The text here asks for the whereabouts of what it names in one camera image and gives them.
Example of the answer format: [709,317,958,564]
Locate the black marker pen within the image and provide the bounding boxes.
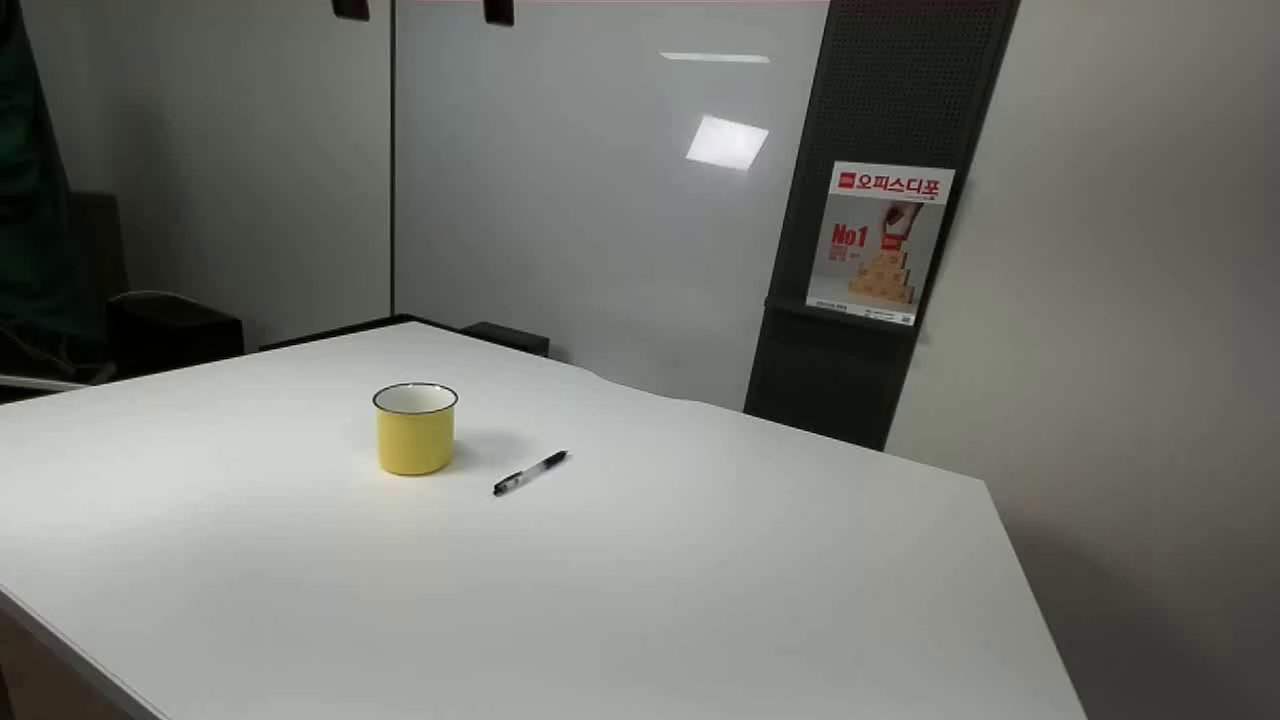
[487,447,572,502]

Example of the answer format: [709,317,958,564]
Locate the glass whiteboard panel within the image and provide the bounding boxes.
[391,0,835,413]

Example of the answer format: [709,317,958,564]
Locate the yellow enamel mug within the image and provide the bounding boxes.
[366,378,464,482]

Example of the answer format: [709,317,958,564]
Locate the red and white poster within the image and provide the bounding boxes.
[802,155,958,332]

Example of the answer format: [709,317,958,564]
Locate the black display stand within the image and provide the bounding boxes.
[740,0,1022,451]

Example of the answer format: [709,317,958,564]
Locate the black chair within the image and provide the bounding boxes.
[61,189,248,384]

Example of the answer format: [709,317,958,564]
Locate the dark green garment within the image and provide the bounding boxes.
[0,0,89,381]

